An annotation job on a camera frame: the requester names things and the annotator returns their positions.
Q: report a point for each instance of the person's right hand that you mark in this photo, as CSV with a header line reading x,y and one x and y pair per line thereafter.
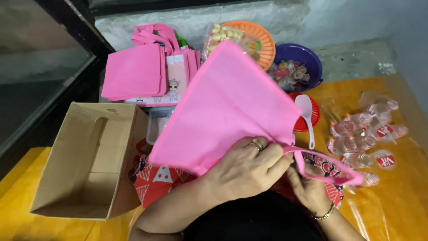
x,y
311,194

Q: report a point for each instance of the person's left hand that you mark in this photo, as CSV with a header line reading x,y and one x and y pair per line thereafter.
x,y
240,170

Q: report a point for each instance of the plain pink tote bag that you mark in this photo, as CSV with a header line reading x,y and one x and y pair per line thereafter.
x,y
227,110

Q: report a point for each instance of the red round plastic lid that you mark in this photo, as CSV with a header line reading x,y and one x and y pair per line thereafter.
x,y
301,125

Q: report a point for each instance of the orange plastic floor mat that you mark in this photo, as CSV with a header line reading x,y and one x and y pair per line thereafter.
x,y
388,207

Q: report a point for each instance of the pile of sealed water cups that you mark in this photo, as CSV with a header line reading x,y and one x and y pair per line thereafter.
x,y
361,134

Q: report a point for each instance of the pink plastic rice spoon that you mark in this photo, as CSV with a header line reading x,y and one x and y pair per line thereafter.
x,y
306,108

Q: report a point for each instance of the clear plastic container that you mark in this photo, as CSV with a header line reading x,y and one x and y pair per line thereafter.
x,y
157,124

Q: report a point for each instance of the heap of colourful jelly cups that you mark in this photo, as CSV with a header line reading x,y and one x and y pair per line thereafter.
x,y
291,75

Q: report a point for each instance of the purple plastic bowl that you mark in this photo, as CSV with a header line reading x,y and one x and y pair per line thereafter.
x,y
307,57

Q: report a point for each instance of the orange plastic basket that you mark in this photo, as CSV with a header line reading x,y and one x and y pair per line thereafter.
x,y
264,40

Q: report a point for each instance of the clear bag of yellow snacks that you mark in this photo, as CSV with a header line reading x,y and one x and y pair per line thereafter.
x,y
222,33

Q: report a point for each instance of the green plastic item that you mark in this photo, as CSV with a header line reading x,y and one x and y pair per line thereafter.
x,y
182,40

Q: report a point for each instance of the stack of pink printed bags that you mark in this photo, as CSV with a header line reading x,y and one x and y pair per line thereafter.
x,y
137,70

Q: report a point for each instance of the brown cardboard box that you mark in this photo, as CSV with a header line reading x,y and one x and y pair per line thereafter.
x,y
83,167

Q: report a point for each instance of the black framed glass door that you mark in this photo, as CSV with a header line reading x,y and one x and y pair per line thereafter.
x,y
36,67

